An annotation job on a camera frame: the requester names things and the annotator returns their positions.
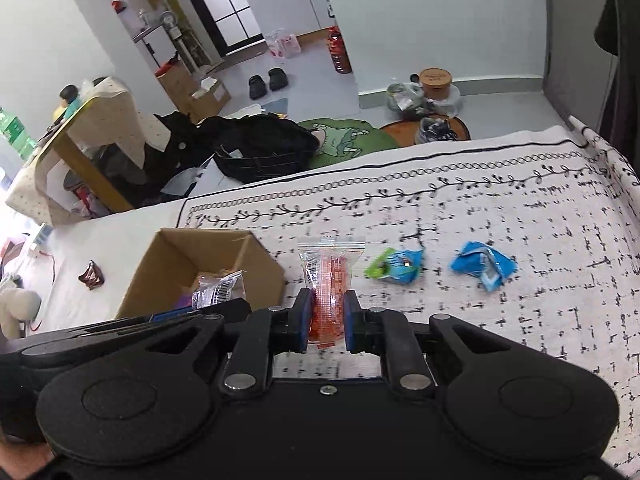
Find green dinosaur rug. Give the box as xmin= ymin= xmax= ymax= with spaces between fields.
xmin=299 ymin=118 xmax=399 ymax=169

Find patterned white bed cloth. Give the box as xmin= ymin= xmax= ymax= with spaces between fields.
xmin=178 ymin=124 xmax=639 ymax=477

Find clear plastic bag clutter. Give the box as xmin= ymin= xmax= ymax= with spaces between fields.
xmin=385 ymin=82 xmax=432 ymax=120

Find white red plastic bag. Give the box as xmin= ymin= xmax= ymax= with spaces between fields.
xmin=265 ymin=29 xmax=302 ymax=58

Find black slipper left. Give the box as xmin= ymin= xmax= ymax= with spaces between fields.
xmin=248 ymin=75 xmax=268 ymax=101

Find open cardboard box floor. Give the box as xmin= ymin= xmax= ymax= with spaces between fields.
xmin=189 ymin=77 xmax=231 ymax=124

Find black bag on floor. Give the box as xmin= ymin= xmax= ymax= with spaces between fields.
xmin=202 ymin=114 xmax=320 ymax=184

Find sneakers on orange mat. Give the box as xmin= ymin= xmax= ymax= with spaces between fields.
xmin=414 ymin=116 xmax=458 ymax=144

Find brown hair claw clip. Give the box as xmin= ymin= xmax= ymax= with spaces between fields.
xmin=78 ymin=260 xmax=105 ymax=290

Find brown cardboard box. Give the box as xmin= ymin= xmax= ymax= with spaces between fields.
xmin=116 ymin=229 xmax=285 ymax=318

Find light blue snack packet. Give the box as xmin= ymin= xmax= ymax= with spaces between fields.
xmin=382 ymin=249 xmax=423 ymax=285

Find blue crumpled snack packet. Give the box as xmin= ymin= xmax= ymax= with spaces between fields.
xmin=449 ymin=242 xmax=518 ymax=292

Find wooden table with cloth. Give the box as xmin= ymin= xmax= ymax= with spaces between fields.
xmin=6 ymin=77 xmax=170 ymax=226

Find green small snack packet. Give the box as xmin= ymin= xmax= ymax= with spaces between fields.
xmin=364 ymin=248 xmax=395 ymax=280

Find wooden lidded jar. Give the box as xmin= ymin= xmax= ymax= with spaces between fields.
xmin=419 ymin=67 xmax=452 ymax=101

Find orange candy clear bag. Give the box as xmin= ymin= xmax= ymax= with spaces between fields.
xmin=297 ymin=237 xmax=366 ymax=349

